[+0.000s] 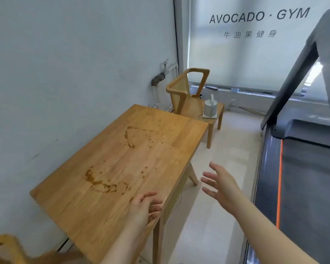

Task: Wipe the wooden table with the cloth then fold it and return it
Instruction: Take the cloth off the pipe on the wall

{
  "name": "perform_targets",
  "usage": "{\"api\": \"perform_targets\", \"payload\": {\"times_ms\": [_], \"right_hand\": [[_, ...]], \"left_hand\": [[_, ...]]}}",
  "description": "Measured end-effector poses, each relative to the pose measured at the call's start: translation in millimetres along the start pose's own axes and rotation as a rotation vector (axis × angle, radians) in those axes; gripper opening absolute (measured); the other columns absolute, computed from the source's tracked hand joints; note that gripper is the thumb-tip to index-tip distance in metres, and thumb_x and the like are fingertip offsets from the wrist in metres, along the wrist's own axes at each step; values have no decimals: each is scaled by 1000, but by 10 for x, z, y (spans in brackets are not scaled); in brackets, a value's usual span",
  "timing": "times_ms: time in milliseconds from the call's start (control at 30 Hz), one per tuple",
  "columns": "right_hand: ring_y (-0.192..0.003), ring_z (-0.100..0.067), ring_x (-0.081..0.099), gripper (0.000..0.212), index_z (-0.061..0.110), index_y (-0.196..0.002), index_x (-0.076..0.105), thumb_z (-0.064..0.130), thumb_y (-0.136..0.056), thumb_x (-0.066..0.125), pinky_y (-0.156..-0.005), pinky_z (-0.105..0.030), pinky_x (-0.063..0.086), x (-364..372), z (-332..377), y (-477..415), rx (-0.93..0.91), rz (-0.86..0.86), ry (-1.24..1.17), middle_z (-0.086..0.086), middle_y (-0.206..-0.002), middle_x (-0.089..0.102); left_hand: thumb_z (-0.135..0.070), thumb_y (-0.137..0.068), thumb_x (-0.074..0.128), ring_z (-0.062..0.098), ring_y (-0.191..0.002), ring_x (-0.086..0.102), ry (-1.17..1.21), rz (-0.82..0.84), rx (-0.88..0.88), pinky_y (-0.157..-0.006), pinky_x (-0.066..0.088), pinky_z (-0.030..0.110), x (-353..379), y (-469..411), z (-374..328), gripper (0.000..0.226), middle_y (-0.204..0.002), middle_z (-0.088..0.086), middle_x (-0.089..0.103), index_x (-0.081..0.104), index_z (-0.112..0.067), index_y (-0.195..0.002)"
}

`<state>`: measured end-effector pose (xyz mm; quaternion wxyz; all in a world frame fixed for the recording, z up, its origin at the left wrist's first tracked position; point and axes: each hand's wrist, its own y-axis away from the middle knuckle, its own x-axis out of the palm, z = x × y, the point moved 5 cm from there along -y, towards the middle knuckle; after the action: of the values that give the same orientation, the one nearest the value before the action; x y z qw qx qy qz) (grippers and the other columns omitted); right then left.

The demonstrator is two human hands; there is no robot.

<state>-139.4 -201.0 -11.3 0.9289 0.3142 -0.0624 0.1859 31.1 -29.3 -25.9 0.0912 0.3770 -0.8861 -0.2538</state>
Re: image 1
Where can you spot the wooden rattan chair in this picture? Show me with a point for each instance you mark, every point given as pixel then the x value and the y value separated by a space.
pixel 5 246
pixel 191 107

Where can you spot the person's right hand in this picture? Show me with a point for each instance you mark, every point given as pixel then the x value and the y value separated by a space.
pixel 228 192

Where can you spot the person's right forearm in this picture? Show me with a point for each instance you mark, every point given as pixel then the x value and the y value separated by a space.
pixel 277 233

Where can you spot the black treadmill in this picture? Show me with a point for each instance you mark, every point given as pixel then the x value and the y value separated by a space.
pixel 305 175

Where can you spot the person's left hand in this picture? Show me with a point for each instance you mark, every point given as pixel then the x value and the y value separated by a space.
pixel 139 210

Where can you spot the white wall pipe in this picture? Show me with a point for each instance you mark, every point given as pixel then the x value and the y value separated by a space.
pixel 170 69

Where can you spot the person's left forearm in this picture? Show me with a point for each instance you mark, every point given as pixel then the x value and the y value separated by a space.
pixel 123 247

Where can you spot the frosted window with lettering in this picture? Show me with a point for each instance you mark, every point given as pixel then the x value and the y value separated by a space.
pixel 250 57

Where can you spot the white electric kettle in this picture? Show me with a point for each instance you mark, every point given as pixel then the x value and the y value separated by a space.
pixel 210 107

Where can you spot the wooden table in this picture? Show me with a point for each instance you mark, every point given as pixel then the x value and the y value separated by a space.
pixel 112 162

